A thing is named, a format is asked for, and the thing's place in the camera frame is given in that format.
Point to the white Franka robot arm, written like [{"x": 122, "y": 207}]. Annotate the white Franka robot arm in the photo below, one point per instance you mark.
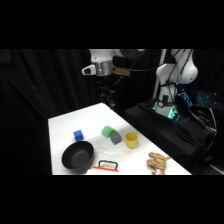
[{"x": 178, "y": 71}]

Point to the yellow cup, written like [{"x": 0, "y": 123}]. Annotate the yellow cup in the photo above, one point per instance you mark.
[{"x": 131, "y": 140}]

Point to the gray block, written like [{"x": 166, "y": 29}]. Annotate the gray block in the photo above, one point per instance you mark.
[{"x": 116, "y": 137}]

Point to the blue cube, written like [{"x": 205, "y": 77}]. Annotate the blue cube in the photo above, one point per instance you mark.
[{"x": 78, "y": 135}]

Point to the black bowl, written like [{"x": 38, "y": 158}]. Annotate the black bowl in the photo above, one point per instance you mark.
[{"x": 77, "y": 157}]

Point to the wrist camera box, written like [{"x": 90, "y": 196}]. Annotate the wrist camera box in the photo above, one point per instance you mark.
[{"x": 121, "y": 71}]

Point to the blue backlit keyboard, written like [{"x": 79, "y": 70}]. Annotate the blue backlit keyboard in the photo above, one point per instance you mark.
[{"x": 206, "y": 98}]

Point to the black cloth-covered robot stand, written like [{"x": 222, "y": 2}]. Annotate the black cloth-covered robot stand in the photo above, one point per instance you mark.
[{"x": 173, "y": 140}]

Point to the green rounded block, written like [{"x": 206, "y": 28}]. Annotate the green rounded block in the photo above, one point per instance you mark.
[{"x": 107, "y": 131}]

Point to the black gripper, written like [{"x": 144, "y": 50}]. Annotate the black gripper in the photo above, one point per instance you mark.
[{"x": 106, "y": 82}]

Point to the black curtain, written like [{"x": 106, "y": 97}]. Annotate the black curtain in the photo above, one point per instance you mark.
[{"x": 36, "y": 93}]

